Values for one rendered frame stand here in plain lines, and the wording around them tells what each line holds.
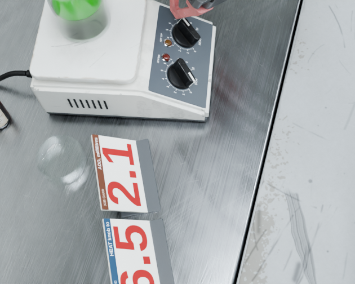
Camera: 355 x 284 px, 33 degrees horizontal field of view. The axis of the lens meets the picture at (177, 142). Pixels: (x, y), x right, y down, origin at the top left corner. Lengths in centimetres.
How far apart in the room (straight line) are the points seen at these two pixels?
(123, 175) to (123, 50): 14
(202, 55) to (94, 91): 14
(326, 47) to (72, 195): 36
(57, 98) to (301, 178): 29
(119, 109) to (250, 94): 16
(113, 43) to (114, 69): 3
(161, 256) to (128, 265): 4
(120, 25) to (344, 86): 28
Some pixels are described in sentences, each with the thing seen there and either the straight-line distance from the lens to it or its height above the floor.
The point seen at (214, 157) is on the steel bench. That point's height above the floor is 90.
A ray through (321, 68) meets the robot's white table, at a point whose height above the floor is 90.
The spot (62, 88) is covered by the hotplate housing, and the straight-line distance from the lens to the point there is 69.
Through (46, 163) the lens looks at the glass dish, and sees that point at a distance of 72.
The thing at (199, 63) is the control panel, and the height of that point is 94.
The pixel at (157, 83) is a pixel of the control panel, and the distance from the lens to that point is 67.
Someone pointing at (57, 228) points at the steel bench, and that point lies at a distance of 69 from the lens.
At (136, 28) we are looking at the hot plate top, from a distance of 69.
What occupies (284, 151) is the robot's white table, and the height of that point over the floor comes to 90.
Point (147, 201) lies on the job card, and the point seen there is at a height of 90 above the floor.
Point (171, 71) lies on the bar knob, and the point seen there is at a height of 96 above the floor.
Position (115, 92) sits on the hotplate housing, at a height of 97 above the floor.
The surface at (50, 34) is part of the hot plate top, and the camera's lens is 70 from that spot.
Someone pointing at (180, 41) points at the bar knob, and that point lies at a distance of 71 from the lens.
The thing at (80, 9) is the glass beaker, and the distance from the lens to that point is 64.
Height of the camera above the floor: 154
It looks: 65 degrees down
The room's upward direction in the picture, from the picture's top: 10 degrees counter-clockwise
